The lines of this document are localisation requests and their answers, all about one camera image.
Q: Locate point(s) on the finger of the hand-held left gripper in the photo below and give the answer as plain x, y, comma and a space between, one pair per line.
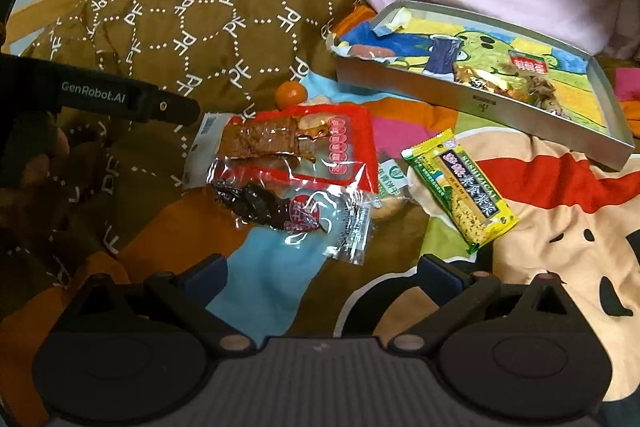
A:
170, 107

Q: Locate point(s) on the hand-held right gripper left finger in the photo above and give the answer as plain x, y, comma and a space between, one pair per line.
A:
205, 277

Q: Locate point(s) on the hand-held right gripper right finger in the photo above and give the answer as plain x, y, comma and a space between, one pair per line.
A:
440, 279

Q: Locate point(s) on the yellow green rice cracker packet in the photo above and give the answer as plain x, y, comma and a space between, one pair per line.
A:
465, 192

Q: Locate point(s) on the biscuit packet with green label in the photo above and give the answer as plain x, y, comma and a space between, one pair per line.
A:
390, 187

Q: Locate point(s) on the clear packet with dark snack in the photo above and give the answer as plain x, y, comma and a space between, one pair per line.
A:
300, 217

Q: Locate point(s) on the orange tangerine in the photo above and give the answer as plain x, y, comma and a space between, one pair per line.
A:
290, 96

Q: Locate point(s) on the large red snack packet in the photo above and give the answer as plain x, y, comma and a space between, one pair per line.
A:
320, 142

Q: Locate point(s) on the grey cardboard tray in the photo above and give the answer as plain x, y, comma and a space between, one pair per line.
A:
470, 102

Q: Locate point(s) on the gold snack packet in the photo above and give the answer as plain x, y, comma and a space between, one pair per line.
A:
480, 79

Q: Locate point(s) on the pink printed snack packet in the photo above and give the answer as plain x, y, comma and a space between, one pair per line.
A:
372, 52

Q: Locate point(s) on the blue and white long packet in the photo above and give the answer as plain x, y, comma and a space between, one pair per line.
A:
442, 54

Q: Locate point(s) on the small red label snack packet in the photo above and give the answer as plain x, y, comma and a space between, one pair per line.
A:
530, 64

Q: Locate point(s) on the person's left hand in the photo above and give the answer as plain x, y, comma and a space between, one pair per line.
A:
52, 147

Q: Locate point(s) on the brown patterned blanket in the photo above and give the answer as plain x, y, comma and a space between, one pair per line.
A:
200, 32

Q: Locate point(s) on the cartoon printed blanket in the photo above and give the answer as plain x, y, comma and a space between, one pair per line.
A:
550, 217

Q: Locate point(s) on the pale snack packet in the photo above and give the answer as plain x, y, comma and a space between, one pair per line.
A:
320, 101

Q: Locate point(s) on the cream paper scrap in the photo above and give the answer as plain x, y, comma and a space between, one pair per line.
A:
397, 19

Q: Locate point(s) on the cartoon drawing paper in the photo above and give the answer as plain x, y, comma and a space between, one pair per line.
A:
570, 67

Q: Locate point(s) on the wooden bed frame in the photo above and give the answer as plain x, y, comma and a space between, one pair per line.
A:
45, 9

